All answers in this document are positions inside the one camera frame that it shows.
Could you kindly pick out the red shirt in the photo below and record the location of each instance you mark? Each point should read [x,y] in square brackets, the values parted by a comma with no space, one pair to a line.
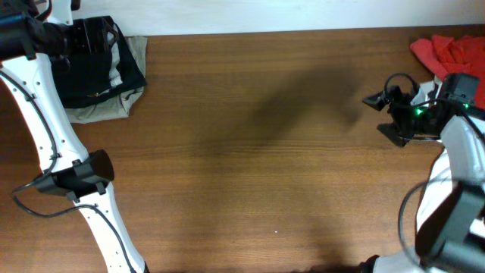
[443,55]

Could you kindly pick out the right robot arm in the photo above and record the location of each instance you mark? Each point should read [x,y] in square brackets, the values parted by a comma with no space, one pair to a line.
[407,260]

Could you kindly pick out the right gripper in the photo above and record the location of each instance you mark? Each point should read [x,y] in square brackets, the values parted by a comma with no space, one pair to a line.
[396,116]

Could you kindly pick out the black shorts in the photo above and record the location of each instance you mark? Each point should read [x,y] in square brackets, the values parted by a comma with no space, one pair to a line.
[83,80]

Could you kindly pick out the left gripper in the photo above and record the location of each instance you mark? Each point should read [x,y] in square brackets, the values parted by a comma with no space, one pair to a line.
[88,34]

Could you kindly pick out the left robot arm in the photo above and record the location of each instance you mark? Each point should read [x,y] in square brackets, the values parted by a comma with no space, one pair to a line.
[31,40]

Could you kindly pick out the folded khaki shorts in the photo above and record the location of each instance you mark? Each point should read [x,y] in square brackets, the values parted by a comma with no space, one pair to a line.
[120,105]

